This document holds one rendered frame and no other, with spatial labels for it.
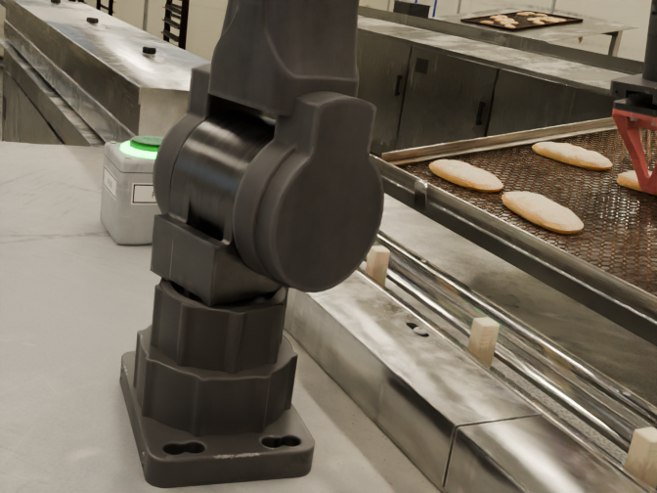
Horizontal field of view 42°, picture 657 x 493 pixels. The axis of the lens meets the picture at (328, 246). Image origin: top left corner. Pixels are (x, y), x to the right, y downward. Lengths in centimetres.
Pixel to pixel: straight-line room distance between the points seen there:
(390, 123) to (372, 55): 43
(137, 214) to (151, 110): 26
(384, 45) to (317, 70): 430
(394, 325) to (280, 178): 17
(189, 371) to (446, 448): 13
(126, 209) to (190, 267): 32
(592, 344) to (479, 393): 24
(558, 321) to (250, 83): 40
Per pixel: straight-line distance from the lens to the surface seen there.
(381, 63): 472
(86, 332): 59
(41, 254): 73
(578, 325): 74
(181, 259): 44
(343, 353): 53
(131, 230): 75
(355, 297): 58
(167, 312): 44
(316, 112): 40
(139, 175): 74
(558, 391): 53
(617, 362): 68
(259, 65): 41
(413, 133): 441
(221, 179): 43
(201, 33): 792
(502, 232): 69
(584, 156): 89
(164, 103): 99
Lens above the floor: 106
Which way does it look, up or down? 17 degrees down
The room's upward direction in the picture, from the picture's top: 8 degrees clockwise
